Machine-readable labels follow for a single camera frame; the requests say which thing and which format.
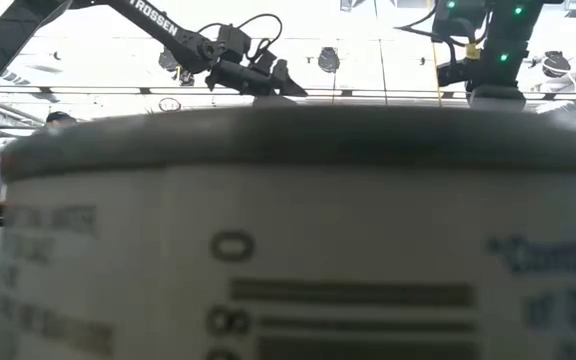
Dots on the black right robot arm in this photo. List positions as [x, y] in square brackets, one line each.
[513, 30]

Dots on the yellow paper tag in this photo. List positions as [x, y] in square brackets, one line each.
[473, 51]

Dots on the long ceiling light bar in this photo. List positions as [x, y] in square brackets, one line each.
[93, 90]

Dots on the person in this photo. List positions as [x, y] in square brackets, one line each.
[60, 117]

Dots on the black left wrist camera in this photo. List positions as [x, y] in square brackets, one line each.
[233, 37]

